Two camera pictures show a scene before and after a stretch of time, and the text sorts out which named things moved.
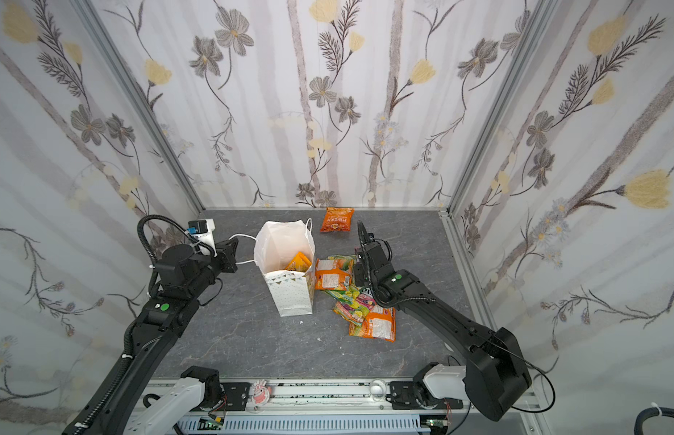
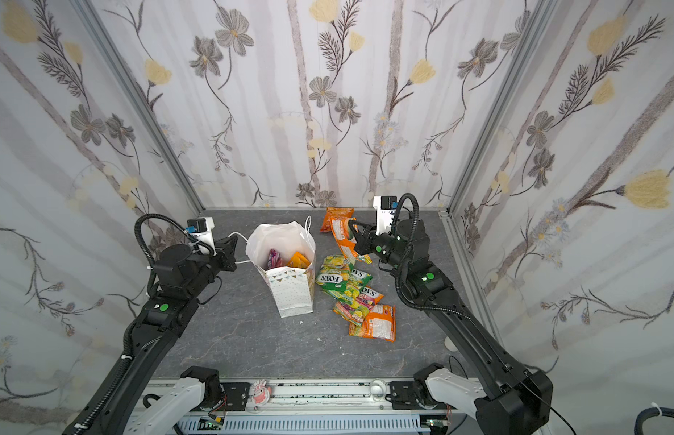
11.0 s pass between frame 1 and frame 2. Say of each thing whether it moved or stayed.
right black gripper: moved
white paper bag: stayed
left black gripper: stayed
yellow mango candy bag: stayed
